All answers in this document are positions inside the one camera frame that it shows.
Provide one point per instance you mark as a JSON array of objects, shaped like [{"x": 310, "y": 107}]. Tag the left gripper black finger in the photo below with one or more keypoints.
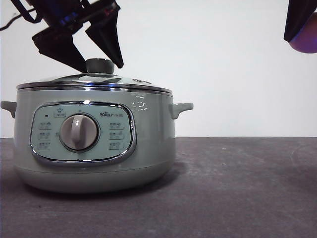
[
  {"x": 106, "y": 37},
  {"x": 62, "y": 49}
]

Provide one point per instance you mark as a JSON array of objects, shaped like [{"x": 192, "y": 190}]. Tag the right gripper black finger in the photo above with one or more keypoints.
[{"x": 299, "y": 17}]

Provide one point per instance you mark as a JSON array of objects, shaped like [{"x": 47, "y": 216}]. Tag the glass lid with green knob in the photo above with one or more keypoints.
[{"x": 99, "y": 65}]

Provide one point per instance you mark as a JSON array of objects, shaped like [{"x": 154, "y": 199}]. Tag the pale green electric cooking pot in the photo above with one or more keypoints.
[{"x": 153, "y": 138}]

